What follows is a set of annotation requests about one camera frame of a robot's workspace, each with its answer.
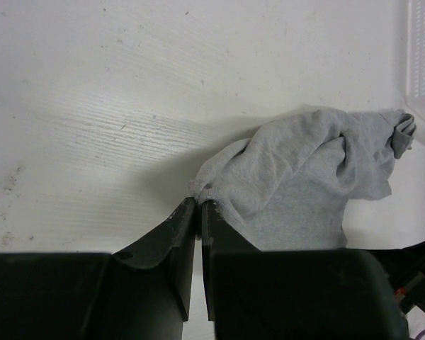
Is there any grey tank top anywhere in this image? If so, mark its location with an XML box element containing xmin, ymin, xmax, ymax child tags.
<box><xmin>188</xmin><ymin>108</ymin><xmax>417</xmax><ymax>251</ymax></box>

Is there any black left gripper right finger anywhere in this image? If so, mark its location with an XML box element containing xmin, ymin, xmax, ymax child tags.
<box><xmin>200</xmin><ymin>202</ymin><xmax>407</xmax><ymax>339</ymax></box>

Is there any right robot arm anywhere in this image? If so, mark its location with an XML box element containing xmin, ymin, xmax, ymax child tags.
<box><xmin>368</xmin><ymin>241</ymin><xmax>425</xmax><ymax>339</ymax></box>

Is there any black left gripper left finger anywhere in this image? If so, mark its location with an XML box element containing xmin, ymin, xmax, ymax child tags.
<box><xmin>0</xmin><ymin>198</ymin><xmax>196</xmax><ymax>339</ymax></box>

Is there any white plastic basket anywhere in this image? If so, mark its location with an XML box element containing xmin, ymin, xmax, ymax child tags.
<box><xmin>405</xmin><ymin>0</ymin><xmax>425</xmax><ymax>120</ymax></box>

